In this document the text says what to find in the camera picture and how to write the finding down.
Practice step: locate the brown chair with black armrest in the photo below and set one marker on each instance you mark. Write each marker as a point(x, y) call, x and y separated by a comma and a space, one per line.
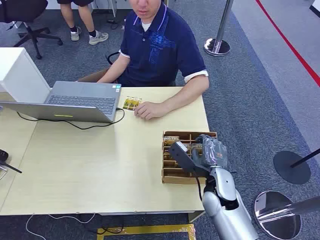
point(95, 76)

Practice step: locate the standing person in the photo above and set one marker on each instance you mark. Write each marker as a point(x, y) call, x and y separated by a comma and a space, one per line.
point(82, 16)

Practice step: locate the black stanchion base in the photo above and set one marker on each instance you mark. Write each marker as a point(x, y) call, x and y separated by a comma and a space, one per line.
point(291, 167)

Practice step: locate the white board with black edge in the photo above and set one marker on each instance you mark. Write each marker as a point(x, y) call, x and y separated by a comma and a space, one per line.
point(315, 6)

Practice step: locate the dark wrist camera box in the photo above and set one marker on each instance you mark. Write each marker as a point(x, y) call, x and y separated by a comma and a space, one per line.
point(183, 160)

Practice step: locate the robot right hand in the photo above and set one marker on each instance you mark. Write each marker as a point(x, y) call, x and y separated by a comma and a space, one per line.
point(212, 154)

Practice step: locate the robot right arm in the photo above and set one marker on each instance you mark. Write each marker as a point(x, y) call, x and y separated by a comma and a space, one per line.
point(232, 218)

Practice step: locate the black handheld radio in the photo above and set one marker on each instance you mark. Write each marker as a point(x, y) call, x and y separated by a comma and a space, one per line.
point(3, 155)

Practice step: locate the cardboard card organizer box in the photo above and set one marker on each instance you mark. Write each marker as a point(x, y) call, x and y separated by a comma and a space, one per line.
point(175, 177)

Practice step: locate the yellow green card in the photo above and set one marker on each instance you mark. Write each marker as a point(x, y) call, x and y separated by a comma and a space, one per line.
point(132, 103)

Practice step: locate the chrome stanchion post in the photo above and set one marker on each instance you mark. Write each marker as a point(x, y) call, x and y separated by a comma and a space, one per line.
point(220, 36)

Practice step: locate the seated person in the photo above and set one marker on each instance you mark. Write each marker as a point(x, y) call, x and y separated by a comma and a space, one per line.
point(160, 49)

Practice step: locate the person's left hand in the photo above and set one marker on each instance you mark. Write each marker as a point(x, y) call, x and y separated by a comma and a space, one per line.
point(149, 111)

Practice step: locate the chrome stanchion with mirror base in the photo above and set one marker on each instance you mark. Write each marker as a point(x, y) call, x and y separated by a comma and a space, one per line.
point(277, 215)

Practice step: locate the black office chair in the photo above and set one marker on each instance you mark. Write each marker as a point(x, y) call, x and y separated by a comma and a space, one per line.
point(25, 13)

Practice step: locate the yellow floor tape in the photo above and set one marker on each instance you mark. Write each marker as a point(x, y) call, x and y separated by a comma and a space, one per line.
point(149, 229)

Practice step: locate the person's right forearm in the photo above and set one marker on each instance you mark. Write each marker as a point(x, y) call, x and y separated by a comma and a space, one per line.
point(113, 71)

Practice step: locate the person's left forearm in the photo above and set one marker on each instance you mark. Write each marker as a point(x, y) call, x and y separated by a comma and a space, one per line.
point(185, 96)

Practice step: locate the metal bracket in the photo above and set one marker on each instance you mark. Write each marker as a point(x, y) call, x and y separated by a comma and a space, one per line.
point(2, 172)

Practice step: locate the grey laptop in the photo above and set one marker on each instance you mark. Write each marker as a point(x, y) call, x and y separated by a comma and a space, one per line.
point(82, 96)

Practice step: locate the red floor tape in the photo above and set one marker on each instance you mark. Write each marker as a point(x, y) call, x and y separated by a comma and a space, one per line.
point(290, 44)

